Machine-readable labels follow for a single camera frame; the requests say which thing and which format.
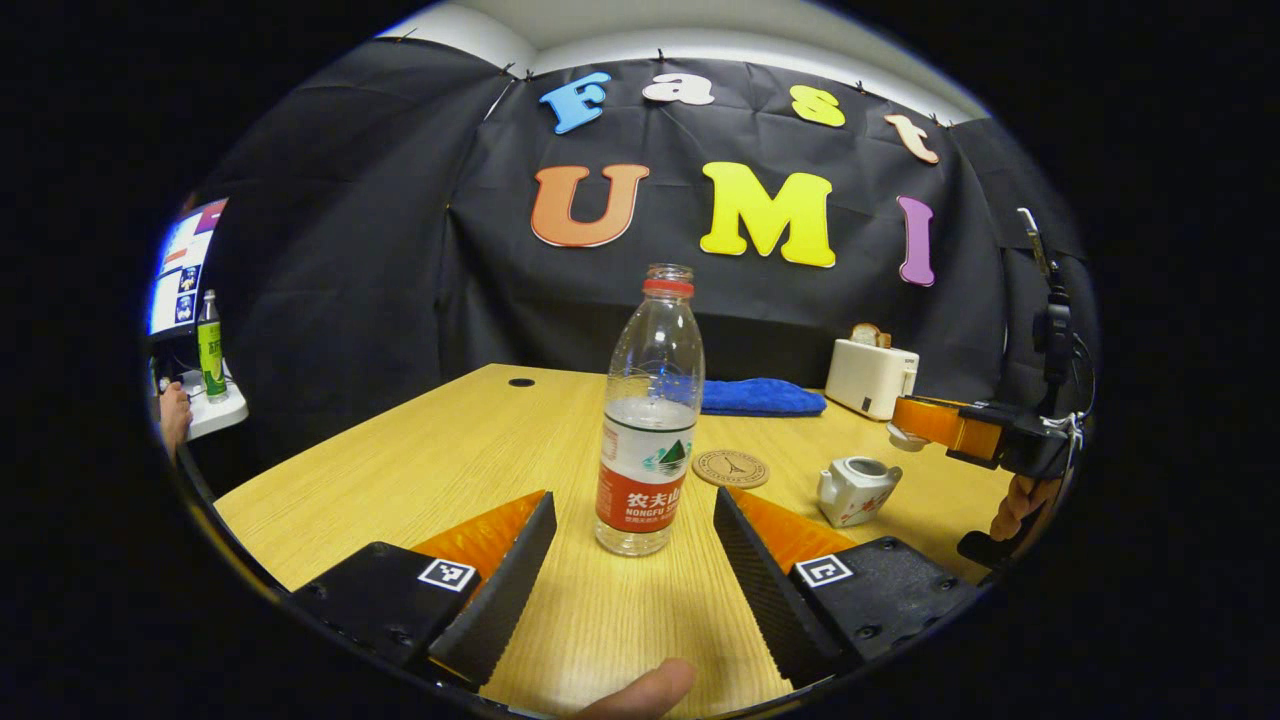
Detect green drink bottle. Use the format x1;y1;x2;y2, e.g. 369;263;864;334
197;290;229;403

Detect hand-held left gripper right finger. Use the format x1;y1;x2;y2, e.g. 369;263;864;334
713;487;981;689

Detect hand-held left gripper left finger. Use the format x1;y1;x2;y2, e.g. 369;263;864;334
290;490;558;691

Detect white toaster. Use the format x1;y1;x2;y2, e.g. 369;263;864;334
825;338;920;422

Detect computer monitor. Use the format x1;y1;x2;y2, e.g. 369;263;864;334
148;198;229;339

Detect white floral teacup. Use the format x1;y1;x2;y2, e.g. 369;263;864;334
817;457;904;528

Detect clear plastic water bottle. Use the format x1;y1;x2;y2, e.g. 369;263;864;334
595;264;706;558

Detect white side desk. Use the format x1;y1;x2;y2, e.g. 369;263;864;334
160;368;250;443

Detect round cork coaster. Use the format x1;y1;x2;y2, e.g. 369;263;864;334
692;449;771;490

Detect blue folded towel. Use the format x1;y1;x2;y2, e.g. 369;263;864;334
700;377;828;418

